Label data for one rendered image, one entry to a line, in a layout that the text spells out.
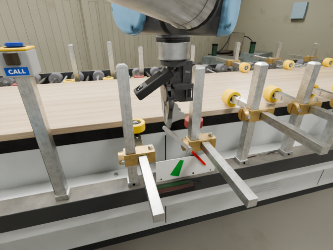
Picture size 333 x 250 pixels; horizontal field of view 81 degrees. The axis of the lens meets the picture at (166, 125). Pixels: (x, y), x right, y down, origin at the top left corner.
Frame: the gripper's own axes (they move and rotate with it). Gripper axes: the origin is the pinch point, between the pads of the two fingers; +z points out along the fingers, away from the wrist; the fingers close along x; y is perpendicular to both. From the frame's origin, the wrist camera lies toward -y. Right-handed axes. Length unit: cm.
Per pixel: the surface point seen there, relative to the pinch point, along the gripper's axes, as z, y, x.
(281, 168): 35, 59, 4
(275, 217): 100, 88, 19
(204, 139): 11.7, 17.0, 5.9
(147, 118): 9.0, -1.9, 24.9
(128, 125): 1.4, -11.7, 6.1
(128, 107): -4.8, -11.0, 6.1
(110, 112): 8.4, -17.7, 35.7
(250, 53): 58, 409, 497
